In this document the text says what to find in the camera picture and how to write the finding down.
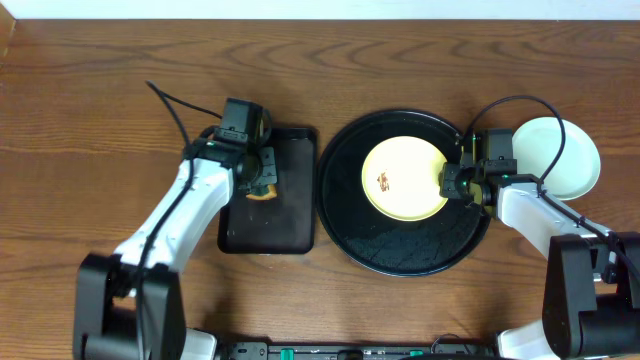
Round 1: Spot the green and yellow sponge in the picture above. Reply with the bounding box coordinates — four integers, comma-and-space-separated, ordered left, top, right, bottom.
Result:
246, 184, 277, 201

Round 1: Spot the yellow plate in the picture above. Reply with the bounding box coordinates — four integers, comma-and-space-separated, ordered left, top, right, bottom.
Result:
361, 136, 447, 222

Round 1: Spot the light blue plate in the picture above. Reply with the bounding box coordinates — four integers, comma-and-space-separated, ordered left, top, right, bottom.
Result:
512, 117, 601, 201

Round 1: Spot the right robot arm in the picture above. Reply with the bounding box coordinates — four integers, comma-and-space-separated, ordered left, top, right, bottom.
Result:
438, 159, 639, 359

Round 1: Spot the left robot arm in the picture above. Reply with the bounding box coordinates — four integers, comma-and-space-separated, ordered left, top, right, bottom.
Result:
72, 140, 277, 359

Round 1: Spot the black rectangular tray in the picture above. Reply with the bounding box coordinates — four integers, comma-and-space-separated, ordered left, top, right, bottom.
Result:
218, 128, 317, 254

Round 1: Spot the black round tray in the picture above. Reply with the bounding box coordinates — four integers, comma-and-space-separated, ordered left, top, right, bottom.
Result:
316, 109, 491, 277

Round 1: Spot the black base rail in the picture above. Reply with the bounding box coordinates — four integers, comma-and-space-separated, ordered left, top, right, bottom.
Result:
213, 342, 499, 360

